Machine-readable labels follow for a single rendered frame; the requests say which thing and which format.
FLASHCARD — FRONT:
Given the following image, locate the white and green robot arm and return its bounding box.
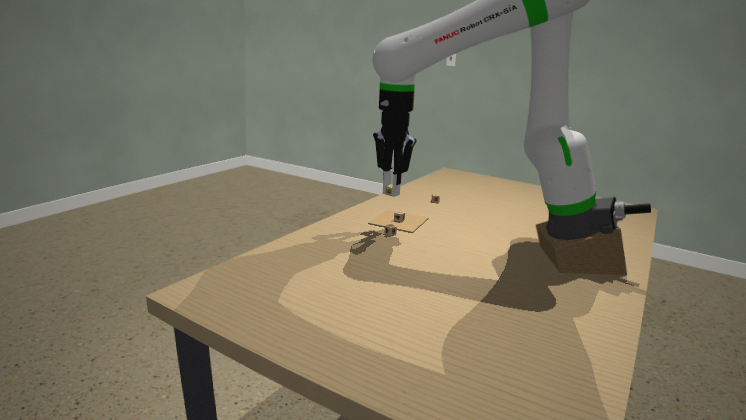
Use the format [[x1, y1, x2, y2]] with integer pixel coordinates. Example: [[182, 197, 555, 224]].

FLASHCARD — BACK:
[[373, 0, 651, 240]]

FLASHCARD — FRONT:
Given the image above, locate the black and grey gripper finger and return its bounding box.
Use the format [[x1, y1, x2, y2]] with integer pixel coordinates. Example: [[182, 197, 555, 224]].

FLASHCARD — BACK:
[[373, 131, 393, 194], [392, 134, 416, 197]]

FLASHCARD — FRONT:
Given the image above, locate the tan flat mat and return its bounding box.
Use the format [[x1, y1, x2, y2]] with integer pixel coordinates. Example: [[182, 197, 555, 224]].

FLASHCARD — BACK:
[[368, 210, 429, 233]]

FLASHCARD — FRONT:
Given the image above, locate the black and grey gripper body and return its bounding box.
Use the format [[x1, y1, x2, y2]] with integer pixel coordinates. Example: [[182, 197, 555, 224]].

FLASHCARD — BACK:
[[381, 111, 410, 146]]

